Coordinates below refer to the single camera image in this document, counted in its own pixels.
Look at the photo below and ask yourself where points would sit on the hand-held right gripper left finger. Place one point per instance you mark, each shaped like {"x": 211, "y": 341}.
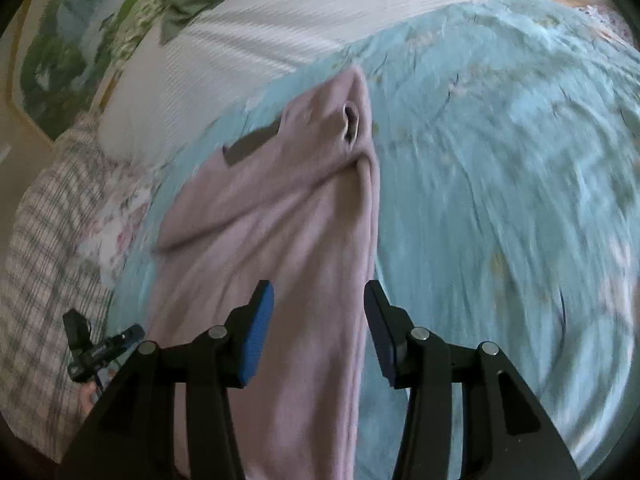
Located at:
{"x": 258, "y": 332}

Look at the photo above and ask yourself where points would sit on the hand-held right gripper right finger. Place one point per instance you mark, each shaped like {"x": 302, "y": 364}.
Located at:
{"x": 384, "y": 335}

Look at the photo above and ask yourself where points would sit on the pink garment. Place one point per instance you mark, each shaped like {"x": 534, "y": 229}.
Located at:
{"x": 280, "y": 230}

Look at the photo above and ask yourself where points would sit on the person's left hand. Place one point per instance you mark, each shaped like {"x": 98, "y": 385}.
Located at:
{"x": 90, "y": 396}

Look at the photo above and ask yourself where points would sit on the plaid bed sheet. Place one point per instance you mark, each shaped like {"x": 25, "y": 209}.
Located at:
{"x": 45, "y": 265}

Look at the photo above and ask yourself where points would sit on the floral pink white cloth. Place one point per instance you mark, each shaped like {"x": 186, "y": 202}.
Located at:
{"x": 112, "y": 225}

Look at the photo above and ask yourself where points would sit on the teal floral blanket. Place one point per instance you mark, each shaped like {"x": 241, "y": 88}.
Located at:
{"x": 500, "y": 210}

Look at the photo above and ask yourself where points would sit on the white ribbed pillow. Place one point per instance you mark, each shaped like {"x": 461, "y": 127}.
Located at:
{"x": 280, "y": 35}

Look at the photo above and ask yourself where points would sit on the green leaf print cloth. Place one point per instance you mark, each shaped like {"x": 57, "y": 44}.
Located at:
{"x": 75, "y": 45}

